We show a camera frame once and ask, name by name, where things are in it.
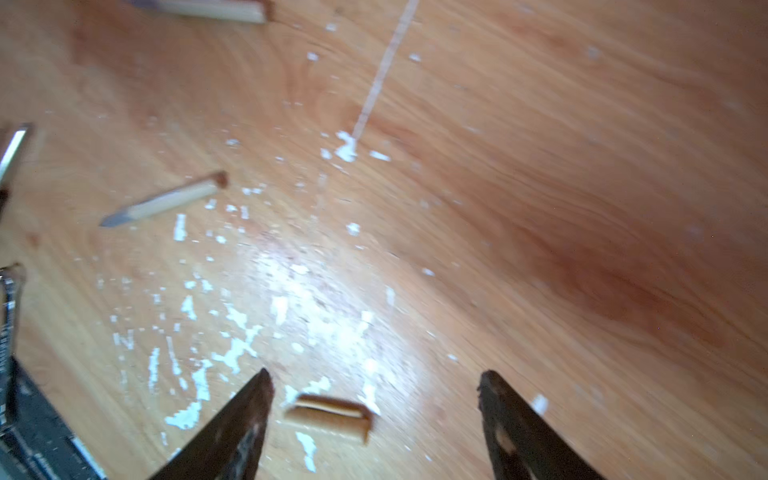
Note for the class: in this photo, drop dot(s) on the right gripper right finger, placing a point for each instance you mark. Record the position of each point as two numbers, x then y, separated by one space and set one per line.
521 445

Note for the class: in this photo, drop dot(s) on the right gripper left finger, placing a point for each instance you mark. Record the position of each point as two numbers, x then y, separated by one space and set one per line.
230 445

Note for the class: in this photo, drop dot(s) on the beige pen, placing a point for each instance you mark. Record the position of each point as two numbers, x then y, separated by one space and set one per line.
168 200
257 12

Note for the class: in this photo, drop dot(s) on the beige pen cap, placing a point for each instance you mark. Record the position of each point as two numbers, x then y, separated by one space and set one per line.
342 419

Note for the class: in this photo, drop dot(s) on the metal wrench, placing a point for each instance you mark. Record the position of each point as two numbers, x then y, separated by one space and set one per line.
12 280

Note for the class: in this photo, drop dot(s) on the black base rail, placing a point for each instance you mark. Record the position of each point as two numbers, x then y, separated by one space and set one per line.
39 444

